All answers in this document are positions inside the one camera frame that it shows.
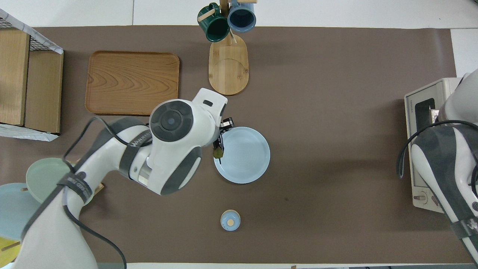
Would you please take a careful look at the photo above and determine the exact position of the dark green mug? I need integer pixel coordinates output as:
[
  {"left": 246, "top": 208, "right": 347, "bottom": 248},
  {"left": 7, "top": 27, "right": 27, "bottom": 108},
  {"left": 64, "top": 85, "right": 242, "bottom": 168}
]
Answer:
[{"left": 197, "top": 3, "right": 231, "bottom": 42}]

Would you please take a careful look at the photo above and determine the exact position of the wooden serving tray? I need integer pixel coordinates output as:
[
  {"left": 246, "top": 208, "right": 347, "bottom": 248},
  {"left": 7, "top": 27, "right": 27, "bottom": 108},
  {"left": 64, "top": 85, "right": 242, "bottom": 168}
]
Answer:
[{"left": 85, "top": 50, "right": 180, "bottom": 117}]

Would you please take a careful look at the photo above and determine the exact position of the wooden plate rack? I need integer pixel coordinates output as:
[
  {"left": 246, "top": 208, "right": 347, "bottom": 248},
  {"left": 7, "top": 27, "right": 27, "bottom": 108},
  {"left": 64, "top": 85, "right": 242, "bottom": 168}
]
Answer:
[{"left": 0, "top": 182, "right": 105, "bottom": 251}]

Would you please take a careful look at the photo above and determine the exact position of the brown table mat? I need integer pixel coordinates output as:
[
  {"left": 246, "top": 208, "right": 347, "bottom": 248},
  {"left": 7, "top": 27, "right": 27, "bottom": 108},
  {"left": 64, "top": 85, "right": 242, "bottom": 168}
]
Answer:
[{"left": 0, "top": 25, "right": 474, "bottom": 264}]

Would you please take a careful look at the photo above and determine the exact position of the light blue racked plate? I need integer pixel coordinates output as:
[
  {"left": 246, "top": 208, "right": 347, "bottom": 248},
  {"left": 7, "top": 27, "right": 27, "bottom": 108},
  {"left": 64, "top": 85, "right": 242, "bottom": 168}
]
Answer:
[{"left": 0, "top": 182, "right": 41, "bottom": 241}]

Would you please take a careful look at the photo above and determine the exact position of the light blue deep plate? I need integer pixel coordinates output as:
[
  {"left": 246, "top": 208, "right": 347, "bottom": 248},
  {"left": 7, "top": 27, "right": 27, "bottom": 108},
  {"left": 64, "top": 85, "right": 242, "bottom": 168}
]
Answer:
[{"left": 213, "top": 127, "right": 270, "bottom": 184}]

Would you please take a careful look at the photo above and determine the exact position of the cream toaster oven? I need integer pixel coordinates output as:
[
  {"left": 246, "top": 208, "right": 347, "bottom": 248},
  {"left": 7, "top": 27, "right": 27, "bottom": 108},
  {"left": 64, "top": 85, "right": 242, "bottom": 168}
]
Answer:
[{"left": 404, "top": 78, "right": 467, "bottom": 214}]

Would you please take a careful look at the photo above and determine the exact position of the wooden mug tree stand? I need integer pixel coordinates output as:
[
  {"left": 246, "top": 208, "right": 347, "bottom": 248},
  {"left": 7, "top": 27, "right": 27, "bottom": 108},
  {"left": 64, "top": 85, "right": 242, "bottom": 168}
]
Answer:
[{"left": 197, "top": 0, "right": 258, "bottom": 96}]

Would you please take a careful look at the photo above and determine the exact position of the pale green plate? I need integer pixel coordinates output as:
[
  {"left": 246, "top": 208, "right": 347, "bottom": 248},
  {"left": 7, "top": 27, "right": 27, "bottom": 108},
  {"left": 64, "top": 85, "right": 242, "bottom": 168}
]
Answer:
[{"left": 26, "top": 157, "right": 81, "bottom": 204}]

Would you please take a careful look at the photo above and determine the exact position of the yellow plate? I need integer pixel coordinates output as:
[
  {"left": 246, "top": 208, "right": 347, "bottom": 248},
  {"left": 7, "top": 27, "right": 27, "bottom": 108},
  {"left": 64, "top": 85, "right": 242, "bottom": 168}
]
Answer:
[{"left": 0, "top": 237, "right": 22, "bottom": 266}]

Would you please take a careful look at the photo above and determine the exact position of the blue mug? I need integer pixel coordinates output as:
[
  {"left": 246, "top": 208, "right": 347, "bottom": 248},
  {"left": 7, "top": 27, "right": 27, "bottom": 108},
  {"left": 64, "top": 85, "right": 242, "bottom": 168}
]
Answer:
[{"left": 227, "top": 0, "right": 257, "bottom": 33}]

